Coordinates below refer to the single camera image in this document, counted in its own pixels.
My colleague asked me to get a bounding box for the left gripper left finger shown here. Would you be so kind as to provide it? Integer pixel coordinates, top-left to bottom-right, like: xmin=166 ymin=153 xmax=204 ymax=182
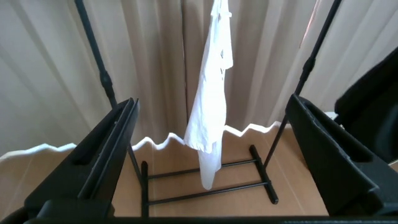
xmin=24 ymin=97 xmax=141 ymax=218

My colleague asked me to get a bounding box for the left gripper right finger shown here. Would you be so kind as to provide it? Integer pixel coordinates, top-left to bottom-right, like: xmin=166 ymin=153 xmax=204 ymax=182
xmin=285 ymin=93 xmax=398 ymax=218

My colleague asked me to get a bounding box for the white printed t-shirt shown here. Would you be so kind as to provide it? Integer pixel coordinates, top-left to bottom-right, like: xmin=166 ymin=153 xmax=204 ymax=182
xmin=183 ymin=0 xmax=234 ymax=191

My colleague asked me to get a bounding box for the beige curtain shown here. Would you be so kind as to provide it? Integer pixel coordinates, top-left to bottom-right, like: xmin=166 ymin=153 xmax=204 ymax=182
xmin=0 ymin=0 xmax=398 ymax=158

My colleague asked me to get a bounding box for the black clothes rack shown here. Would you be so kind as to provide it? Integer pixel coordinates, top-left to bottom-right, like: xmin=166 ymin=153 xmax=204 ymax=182
xmin=73 ymin=0 xmax=343 ymax=218

